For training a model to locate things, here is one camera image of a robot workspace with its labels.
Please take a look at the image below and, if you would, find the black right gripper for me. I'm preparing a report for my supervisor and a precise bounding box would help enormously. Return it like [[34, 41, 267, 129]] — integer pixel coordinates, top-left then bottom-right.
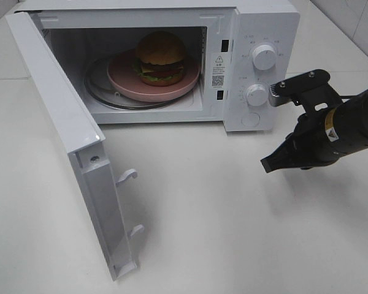
[[261, 108, 337, 173]]

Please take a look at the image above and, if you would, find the white timer knob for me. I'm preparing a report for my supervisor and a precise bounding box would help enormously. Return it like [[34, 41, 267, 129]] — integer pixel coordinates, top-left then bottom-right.
[[246, 84, 269, 107]]

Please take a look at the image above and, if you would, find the pink plate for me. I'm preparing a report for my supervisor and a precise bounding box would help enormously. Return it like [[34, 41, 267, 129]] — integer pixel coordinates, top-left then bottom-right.
[[107, 50, 200, 102]]

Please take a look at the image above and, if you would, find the white microwave door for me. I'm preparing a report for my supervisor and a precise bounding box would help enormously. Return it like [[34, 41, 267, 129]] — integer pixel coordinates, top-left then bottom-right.
[[6, 12, 144, 279]]

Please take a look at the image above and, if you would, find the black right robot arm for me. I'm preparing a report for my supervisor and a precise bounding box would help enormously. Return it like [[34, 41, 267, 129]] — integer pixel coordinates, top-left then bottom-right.
[[261, 89, 368, 173]]

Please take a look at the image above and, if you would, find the toy burger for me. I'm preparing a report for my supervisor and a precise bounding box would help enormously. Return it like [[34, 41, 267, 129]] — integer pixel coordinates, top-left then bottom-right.
[[133, 31, 186, 86]]

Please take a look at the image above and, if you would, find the white power knob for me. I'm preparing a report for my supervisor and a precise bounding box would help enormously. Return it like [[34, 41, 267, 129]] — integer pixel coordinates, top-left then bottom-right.
[[252, 43, 277, 70]]

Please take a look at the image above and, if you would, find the white microwave oven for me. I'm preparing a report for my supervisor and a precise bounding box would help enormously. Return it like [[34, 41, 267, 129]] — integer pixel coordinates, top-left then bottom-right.
[[13, 1, 300, 131]]

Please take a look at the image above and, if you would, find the glass microwave turntable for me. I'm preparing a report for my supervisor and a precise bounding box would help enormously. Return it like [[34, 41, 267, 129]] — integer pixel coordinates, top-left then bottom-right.
[[83, 56, 181, 110]]

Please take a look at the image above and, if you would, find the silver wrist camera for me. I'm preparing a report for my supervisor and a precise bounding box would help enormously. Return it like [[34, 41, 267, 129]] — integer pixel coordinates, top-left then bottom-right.
[[269, 84, 292, 107]]

